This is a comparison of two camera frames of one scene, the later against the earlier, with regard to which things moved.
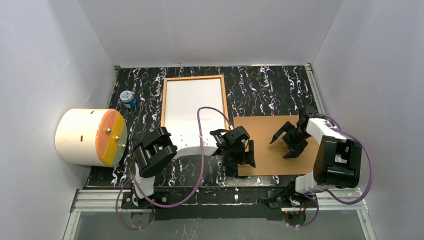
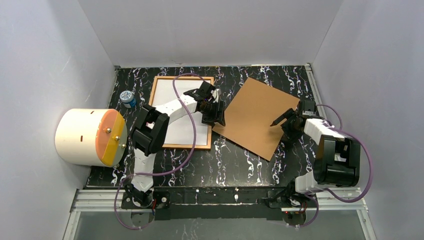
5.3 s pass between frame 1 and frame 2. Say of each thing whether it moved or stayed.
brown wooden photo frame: moved
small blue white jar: stayed
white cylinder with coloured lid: stayed
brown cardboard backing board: moved
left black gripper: moved
